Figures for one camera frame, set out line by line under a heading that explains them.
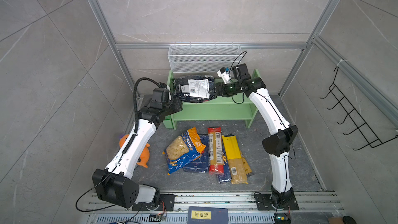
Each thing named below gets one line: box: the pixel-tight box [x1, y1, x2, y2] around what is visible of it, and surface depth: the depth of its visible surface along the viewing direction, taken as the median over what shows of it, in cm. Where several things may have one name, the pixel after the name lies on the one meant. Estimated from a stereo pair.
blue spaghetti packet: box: [218, 134, 232, 184], surface depth 81 cm
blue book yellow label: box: [187, 205, 229, 224], surface depth 70 cm
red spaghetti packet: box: [207, 127, 225, 175], surface depth 85 cm
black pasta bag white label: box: [173, 74, 217, 104], surface depth 79 cm
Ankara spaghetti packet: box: [240, 154, 255, 178], surface depth 83 cm
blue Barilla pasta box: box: [182, 134, 210, 174], surface depth 82 cm
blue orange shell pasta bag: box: [162, 127, 206, 176], surface depth 83 cm
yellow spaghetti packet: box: [221, 134, 249, 185], surface depth 85 cm
